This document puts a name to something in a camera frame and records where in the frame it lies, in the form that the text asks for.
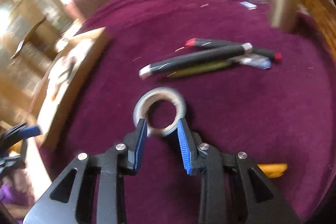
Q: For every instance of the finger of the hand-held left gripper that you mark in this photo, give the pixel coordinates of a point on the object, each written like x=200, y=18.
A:
x=30, y=131

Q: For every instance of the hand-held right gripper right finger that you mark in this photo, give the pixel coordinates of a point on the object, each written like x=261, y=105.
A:
x=185, y=148

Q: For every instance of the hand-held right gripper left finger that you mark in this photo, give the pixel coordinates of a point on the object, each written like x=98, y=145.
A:
x=139, y=145

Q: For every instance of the black tape roll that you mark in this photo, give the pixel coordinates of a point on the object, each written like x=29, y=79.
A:
x=160, y=94

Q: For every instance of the yellow mechanical pencil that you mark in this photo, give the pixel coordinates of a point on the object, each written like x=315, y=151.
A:
x=199, y=68

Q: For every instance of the purple clothing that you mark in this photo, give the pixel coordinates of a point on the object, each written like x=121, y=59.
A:
x=13, y=192

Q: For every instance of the cardboard box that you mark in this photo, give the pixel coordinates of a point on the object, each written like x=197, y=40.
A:
x=78, y=61

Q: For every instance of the black marker beige cap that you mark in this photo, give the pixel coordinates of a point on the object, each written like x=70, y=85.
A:
x=194, y=58

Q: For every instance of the yellow object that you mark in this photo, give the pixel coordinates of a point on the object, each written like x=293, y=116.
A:
x=273, y=170

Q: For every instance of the wooden cabinet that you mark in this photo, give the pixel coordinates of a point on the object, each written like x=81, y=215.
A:
x=29, y=29

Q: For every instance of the black marker red caps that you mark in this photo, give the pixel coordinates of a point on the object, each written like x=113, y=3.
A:
x=218, y=43

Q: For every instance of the small blue lighter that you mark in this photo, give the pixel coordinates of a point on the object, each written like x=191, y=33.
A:
x=248, y=5

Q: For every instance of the wooden counter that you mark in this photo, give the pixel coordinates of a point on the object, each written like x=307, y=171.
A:
x=321, y=11

